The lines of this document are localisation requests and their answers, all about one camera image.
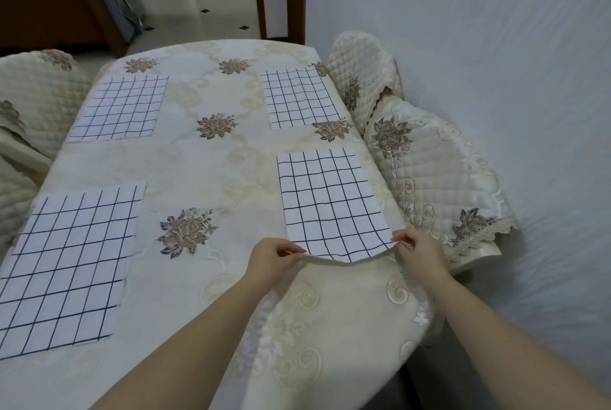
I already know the person's right hand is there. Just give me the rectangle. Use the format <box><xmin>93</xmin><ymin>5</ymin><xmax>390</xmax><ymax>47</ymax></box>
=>
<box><xmin>391</xmin><ymin>226</ymin><xmax>450</xmax><ymax>282</ymax></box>

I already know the person's left hand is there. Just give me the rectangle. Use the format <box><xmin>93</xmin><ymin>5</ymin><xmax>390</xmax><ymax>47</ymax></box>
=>
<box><xmin>242</xmin><ymin>237</ymin><xmax>307</xmax><ymax>299</ymax></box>

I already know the white black-grid placemat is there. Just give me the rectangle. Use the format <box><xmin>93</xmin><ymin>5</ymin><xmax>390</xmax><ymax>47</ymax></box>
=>
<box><xmin>276</xmin><ymin>147</ymin><xmax>398</xmax><ymax>264</ymax></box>
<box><xmin>69</xmin><ymin>75</ymin><xmax>170</xmax><ymax>143</ymax></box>
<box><xmin>261</xmin><ymin>66</ymin><xmax>342</xmax><ymax>130</ymax></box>
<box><xmin>0</xmin><ymin>181</ymin><xmax>147</xmax><ymax>361</ymax></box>

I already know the person's left forearm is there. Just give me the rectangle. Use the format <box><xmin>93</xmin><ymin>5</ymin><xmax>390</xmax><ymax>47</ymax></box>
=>
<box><xmin>88</xmin><ymin>276</ymin><xmax>275</xmax><ymax>410</ymax></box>

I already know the person's right forearm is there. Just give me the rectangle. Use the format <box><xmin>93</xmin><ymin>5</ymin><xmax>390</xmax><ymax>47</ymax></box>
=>
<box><xmin>422</xmin><ymin>267</ymin><xmax>611</xmax><ymax>410</ymax></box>

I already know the cream quilted chair cover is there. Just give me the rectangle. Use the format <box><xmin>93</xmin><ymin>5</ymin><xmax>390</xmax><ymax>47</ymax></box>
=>
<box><xmin>364</xmin><ymin>95</ymin><xmax>519</xmax><ymax>262</ymax></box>
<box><xmin>0</xmin><ymin>49</ymin><xmax>94</xmax><ymax>258</ymax></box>
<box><xmin>326</xmin><ymin>31</ymin><xmax>404</xmax><ymax>133</ymax></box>

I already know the cream floral tablecloth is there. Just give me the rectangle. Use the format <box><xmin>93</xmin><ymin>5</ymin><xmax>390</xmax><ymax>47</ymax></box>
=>
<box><xmin>0</xmin><ymin>39</ymin><xmax>442</xmax><ymax>410</ymax></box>

